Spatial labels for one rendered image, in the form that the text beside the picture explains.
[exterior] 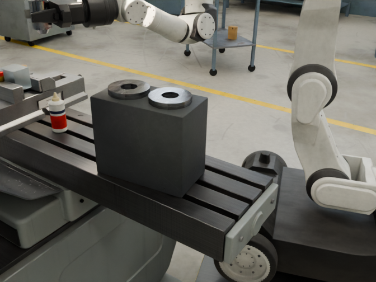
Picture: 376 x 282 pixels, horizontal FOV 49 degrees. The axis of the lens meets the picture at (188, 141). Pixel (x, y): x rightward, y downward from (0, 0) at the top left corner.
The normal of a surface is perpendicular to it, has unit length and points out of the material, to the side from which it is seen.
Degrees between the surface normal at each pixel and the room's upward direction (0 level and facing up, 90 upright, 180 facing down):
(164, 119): 90
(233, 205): 0
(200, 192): 0
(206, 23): 77
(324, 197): 90
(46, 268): 90
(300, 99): 90
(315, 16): 115
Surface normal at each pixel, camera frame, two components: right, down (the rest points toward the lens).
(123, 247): 0.83, 0.28
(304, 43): -0.27, 0.45
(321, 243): 0.02, -0.88
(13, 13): -0.48, 0.40
